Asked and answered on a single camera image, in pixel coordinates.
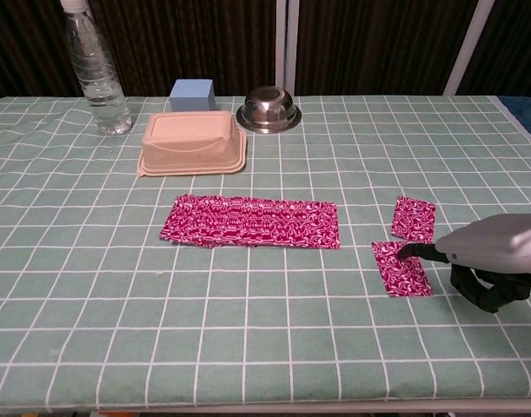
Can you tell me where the small pink cloth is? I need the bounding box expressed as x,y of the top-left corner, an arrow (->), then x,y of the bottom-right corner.
371,241 -> 435,299
390,195 -> 436,244

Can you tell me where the pink crocheted cloth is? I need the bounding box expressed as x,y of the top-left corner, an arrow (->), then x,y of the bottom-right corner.
158,194 -> 342,252

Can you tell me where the green white grid tablecloth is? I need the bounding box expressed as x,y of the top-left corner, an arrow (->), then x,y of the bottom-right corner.
0,95 -> 531,414

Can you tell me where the clear plastic water bottle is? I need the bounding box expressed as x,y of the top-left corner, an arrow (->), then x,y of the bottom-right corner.
59,0 -> 133,137

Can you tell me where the beige plastic food container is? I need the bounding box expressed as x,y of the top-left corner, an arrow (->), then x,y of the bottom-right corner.
136,109 -> 249,177

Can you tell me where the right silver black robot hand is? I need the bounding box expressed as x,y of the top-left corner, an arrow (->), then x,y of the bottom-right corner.
397,212 -> 531,314

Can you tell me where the grey metal partition post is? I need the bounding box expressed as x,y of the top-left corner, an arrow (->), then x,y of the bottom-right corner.
275,0 -> 297,96
442,0 -> 496,96

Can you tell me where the light blue foam cube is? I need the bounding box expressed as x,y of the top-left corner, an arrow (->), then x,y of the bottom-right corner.
169,78 -> 216,113

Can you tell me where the upturned stainless steel bowl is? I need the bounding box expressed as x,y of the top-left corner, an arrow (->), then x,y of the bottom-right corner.
236,85 -> 302,135

